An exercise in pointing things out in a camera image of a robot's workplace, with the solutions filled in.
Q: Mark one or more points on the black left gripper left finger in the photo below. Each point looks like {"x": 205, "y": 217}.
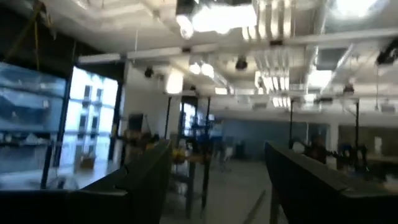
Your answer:
{"x": 93, "y": 205}

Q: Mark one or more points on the person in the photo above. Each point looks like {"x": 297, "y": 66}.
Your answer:
{"x": 317, "y": 151}

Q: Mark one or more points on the large window pane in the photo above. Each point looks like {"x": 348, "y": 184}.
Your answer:
{"x": 31, "y": 118}
{"x": 90, "y": 118}

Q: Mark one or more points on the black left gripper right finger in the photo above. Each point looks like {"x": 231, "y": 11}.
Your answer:
{"x": 326, "y": 202}

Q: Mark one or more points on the black background rig frame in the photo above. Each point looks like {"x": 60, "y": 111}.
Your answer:
{"x": 357, "y": 124}

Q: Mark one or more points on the workbench with yellow objects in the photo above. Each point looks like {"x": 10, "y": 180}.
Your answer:
{"x": 207, "y": 124}

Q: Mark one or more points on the black background robot arm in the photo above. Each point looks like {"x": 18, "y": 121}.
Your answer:
{"x": 353, "y": 155}

